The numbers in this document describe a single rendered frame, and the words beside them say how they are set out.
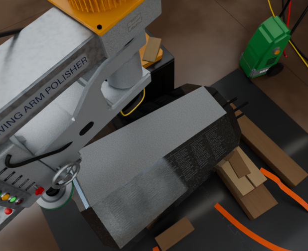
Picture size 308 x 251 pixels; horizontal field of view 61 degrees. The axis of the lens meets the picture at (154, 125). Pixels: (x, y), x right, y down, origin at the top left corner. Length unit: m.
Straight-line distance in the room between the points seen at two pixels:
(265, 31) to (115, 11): 1.98
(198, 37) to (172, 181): 2.07
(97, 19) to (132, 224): 1.20
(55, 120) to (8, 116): 0.29
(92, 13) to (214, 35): 2.51
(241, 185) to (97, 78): 1.56
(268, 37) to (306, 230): 1.68
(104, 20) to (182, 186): 1.14
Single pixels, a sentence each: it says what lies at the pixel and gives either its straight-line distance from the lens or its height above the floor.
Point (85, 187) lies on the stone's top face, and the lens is 1.61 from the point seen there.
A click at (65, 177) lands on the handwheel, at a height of 1.26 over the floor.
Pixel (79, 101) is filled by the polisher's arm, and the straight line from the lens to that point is 1.09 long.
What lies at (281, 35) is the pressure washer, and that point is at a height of 0.55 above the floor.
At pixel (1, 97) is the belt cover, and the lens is 0.89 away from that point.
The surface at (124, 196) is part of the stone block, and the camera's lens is 1.60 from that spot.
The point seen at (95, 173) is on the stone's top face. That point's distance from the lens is 1.62.
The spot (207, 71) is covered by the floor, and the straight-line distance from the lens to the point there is 3.00.
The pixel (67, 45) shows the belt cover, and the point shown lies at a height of 1.74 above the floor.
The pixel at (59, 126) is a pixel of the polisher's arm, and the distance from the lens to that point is 1.12.
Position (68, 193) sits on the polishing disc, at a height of 0.92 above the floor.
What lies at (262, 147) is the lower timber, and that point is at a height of 0.11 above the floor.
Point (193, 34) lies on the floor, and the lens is 3.35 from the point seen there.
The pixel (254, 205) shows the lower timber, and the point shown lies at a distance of 2.36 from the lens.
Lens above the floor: 2.36
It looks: 64 degrees down
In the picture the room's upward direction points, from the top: 9 degrees counter-clockwise
